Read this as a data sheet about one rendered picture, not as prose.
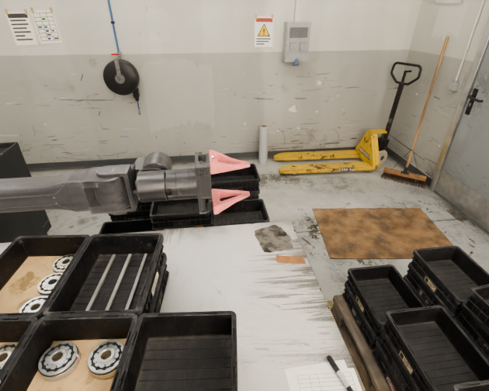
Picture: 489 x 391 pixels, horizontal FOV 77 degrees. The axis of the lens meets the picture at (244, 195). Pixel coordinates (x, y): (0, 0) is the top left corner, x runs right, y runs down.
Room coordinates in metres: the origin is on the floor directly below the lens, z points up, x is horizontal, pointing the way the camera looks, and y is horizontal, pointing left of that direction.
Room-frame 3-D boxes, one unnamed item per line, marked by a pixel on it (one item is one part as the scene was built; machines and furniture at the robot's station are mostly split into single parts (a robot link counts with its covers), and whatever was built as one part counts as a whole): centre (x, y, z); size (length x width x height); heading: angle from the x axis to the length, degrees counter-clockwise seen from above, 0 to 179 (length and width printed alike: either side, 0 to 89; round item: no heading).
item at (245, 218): (1.85, 0.04, 0.31); 0.40 x 0.30 x 0.34; 97
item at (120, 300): (0.82, 0.48, 0.87); 0.40 x 0.30 x 0.11; 2
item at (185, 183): (0.50, 0.11, 1.45); 0.07 x 0.07 x 0.10; 8
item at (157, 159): (0.53, 0.21, 1.45); 0.12 x 0.11 x 0.09; 98
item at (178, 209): (1.80, 0.44, 0.37); 0.40 x 0.30 x 0.45; 97
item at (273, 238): (1.27, -0.15, 0.71); 0.22 x 0.19 x 0.01; 7
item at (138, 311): (0.82, 0.48, 0.92); 0.40 x 0.30 x 0.02; 2
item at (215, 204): (0.51, 0.04, 1.43); 0.09 x 0.07 x 0.07; 98
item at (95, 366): (0.53, 0.41, 0.86); 0.10 x 0.10 x 0.01
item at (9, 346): (0.52, 0.70, 0.86); 0.10 x 0.10 x 0.01
